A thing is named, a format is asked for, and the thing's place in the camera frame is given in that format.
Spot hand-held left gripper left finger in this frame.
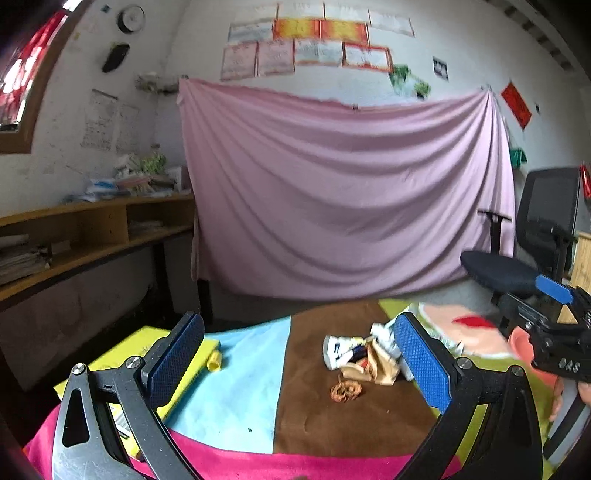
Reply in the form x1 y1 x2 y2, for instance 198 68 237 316
52 311 205 480

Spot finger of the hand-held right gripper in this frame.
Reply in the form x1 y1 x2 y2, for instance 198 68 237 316
534 273 591 326
499 292 557 335

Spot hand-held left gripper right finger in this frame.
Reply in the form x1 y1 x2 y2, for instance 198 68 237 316
392 311 544 480

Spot salmon plastic basin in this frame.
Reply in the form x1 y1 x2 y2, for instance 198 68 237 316
506 329 561 388

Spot beige wrapper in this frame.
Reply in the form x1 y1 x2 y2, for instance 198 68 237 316
339 339 402 386

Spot white plastic packet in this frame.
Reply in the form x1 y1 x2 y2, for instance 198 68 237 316
369 318 402 358

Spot white wrapper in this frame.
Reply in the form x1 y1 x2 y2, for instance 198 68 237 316
322 335 370 371

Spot person's right hand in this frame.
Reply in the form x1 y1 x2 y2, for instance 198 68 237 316
550 377 591 423

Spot wooden cabinet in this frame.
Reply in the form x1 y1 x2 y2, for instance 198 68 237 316
558 230 591 324

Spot yellow folder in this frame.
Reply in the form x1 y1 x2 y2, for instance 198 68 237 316
54 326 221 457

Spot black office chair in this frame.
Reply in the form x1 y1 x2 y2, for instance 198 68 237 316
461 167 581 301

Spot colourful printed blanket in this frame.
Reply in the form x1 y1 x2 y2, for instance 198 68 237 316
23 298 561 480

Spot wooden shelf desk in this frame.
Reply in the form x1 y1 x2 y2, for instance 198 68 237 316
0 193 197 315

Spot pile of papers and books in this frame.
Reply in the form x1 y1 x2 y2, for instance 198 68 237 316
65 145 192 204

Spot pink hanging cloth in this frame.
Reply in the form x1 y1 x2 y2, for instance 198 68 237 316
178 78 516 301

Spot grey paper bundle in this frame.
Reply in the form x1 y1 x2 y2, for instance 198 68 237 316
135 71 181 95

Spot window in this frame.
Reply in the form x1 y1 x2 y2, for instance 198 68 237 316
0 0 93 155

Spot red curtain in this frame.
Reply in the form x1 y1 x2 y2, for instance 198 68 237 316
0 9 70 125

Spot red paper wall sign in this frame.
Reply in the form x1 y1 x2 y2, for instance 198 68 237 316
501 82 533 130

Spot white wall calendar sheets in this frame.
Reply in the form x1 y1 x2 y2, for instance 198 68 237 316
79 89 140 154

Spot green wall poster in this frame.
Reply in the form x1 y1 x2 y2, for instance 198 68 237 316
389 65 431 100

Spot black oval wall object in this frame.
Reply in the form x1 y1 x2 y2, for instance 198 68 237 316
102 42 131 73

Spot round wall clock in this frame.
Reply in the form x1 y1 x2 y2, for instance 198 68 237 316
117 4 147 35

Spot group of wall certificates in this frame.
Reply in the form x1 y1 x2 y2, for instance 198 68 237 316
220 1 415 82

